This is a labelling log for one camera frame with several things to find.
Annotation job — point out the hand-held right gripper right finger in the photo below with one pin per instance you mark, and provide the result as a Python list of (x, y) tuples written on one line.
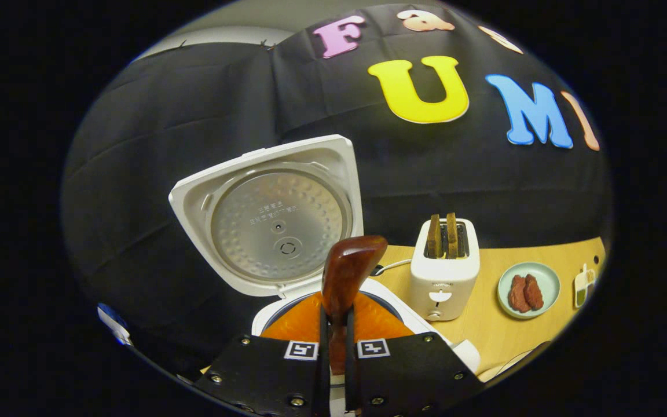
[(350, 382)]

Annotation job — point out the pale green plate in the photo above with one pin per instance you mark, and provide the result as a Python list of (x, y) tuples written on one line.
[(548, 284)]

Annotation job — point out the white rice cooker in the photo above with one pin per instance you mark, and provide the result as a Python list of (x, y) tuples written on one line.
[(275, 226)]

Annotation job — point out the brown bread slice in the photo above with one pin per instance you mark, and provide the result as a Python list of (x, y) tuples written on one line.
[(453, 236), (433, 237)]

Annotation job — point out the reddish brown meat piece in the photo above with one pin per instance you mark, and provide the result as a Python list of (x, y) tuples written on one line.
[(534, 292), (519, 295)]

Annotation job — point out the white divided bean dish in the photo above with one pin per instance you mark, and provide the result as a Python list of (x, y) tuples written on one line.
[(582, 286)]

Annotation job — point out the brown wooden spoon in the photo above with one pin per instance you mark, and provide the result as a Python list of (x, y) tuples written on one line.
[(348, 272)]

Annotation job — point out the white toaster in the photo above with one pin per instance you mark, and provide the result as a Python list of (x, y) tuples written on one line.
[(443, 289)]

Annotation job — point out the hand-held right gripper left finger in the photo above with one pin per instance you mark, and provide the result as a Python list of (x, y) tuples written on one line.
[(323, 382)]

